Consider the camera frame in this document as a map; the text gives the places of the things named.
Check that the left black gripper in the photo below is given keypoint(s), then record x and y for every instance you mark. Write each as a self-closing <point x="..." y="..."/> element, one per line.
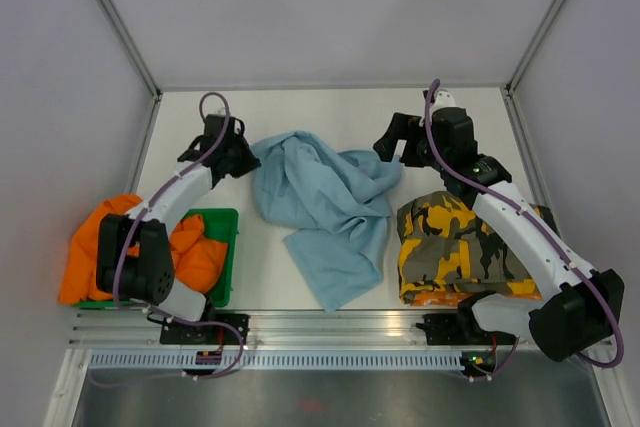
<point x="250" y="162"/>

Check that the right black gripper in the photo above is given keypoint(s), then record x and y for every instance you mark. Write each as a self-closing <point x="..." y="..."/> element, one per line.
<point x="405" y="127"/>

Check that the light blue trousers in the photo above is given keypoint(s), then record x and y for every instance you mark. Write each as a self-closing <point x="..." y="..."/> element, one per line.
<point x="336" y="204"/>

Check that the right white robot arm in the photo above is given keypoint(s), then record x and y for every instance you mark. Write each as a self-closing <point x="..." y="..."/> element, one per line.
<point x="580" y="305"/>

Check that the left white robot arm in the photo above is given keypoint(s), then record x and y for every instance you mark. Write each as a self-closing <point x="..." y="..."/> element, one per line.
<point x="134" y="260"/>

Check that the camouflage folded trousers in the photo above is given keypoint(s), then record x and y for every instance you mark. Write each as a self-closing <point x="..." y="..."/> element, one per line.
<point x="446" y="247"/>

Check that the orange patterned folded trousers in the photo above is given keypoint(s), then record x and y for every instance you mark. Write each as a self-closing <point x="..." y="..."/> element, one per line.
<point x="451" y="299"/>

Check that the green plastic bin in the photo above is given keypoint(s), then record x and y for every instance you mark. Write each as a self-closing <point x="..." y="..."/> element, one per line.
<point x="202" y="249"/>

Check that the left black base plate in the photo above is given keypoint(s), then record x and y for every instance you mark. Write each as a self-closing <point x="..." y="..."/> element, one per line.
<point x="180" y="334"/>

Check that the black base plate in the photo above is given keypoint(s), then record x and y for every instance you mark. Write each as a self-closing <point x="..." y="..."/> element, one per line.
<point x="180" y="334"/>
<point x="452" y="329"/>

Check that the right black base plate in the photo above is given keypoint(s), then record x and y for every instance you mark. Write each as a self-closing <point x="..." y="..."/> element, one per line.
<point x="452" y="329"/>

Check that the aluminium mounting rail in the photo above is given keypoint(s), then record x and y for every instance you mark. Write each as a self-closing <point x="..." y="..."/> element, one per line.
<point x="268" y="329"/>

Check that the slotted white cable duct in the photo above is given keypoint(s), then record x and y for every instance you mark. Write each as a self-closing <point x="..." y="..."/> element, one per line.
<point x="278" y="359"/>

